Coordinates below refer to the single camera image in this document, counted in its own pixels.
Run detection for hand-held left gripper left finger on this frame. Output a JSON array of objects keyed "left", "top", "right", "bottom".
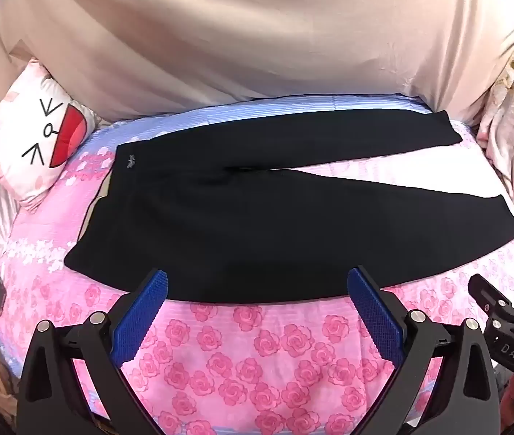
[{"left": 16, "top": 270, "right": 169, "bottom": 435}]

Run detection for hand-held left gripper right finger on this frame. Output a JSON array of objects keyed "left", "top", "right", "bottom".
[{"left": 346, "top": 266, "right": 501, "bottom": 435}]

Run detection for black pants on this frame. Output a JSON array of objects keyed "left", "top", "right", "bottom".
[{"left": 65, "top": 109, "right": 514, "bottom": 303}]

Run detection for beige cloth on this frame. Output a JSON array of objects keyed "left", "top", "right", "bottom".
[{"left": 0, "top": 0, "right": 514, "bottom": 124}]

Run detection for white cat face pillow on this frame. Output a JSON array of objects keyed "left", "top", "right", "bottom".
[{"left": 0, "top": 58, "right": 99, "bottom": 215}]

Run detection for pink rose print blanket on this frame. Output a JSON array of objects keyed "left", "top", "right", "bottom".
[{"left": 0, "top": 93, "right": 514, "bottom": 435}]

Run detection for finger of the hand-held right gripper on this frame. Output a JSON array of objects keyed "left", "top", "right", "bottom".
[{"left": 468, "top": 274, "right": 514, "bottom": 327}]

